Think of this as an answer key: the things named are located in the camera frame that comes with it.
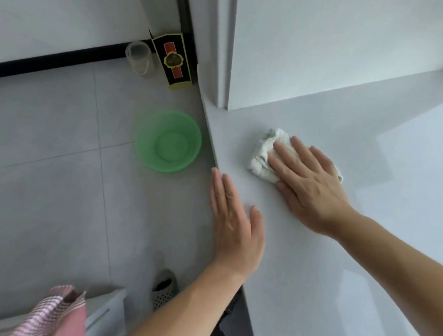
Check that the white cleaning cloth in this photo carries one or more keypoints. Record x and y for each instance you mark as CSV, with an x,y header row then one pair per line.
x,y
262,157

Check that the person's right hand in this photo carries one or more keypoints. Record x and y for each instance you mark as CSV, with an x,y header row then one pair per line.
x,y
315,196

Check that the green plastic basin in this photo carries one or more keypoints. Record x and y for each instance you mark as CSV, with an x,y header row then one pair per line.
x,y
167,145

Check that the grey trousers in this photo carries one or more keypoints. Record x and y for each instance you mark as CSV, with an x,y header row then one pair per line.
x,y
231,320

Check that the person's left hand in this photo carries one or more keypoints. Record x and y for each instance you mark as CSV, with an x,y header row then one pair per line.
x,y
236,240

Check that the grey perforated left slipper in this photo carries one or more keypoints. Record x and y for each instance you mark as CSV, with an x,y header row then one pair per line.
x,y
162,299

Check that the black baseboard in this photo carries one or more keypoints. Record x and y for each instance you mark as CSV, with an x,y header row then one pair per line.
x,y
46,61

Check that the person's left forearm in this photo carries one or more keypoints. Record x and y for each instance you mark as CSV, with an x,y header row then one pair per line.
x,y
186,311

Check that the black yellow-edged box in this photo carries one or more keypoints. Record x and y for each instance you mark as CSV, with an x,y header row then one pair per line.
x,y
173,61

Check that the pink striped cloth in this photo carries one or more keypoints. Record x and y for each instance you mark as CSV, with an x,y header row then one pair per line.
x,y
54,312

